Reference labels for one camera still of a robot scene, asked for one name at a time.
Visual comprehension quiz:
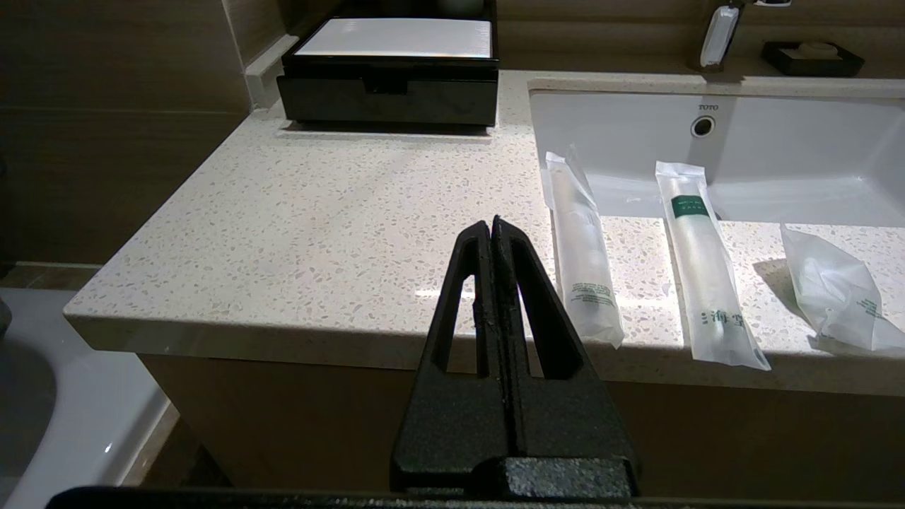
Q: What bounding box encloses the small crumpled white sachet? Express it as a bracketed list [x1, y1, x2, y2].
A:
[780, 223, 905, 358]

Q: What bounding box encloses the black box housing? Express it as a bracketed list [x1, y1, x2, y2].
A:
[281, 0, 500, 82]

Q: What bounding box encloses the white rectangular sheet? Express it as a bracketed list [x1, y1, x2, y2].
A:
[295, 18, 492, 59]

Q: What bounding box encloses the long sachet with green label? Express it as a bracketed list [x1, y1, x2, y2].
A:
[655, 161, 772, 372]

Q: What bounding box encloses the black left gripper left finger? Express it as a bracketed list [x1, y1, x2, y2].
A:
[391, 221, 508, 491]

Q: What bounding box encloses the white bathtub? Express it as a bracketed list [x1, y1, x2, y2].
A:
[0, 286, 172, 509]

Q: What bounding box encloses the chrome faucet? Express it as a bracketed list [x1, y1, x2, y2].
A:
[689, 0, 793, 74]

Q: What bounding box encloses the plain long white sachet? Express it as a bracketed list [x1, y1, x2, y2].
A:
[543, 145, 626, 349]

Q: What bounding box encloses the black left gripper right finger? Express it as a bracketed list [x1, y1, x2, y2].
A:
[488, 216, 637, 498]

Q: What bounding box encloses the white sink basin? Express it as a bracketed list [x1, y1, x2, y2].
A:
[529, 88, 905, 228]

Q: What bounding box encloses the black soap dish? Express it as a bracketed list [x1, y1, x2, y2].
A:
[761, 41, 865, 78]

